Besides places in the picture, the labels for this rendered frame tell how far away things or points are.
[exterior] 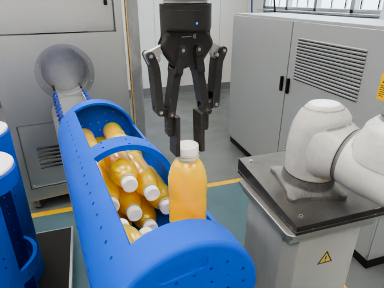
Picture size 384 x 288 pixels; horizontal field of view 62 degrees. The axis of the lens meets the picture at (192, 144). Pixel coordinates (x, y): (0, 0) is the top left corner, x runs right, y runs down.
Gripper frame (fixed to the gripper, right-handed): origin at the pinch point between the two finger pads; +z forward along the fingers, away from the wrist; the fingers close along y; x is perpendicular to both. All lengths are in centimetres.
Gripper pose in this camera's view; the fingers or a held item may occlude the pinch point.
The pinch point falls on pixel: (187, 133)
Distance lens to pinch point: 53.9
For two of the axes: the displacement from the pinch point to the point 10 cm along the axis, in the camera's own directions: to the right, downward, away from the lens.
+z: 0.0, 9.1, 4.2
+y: -9.1, 1.8, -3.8
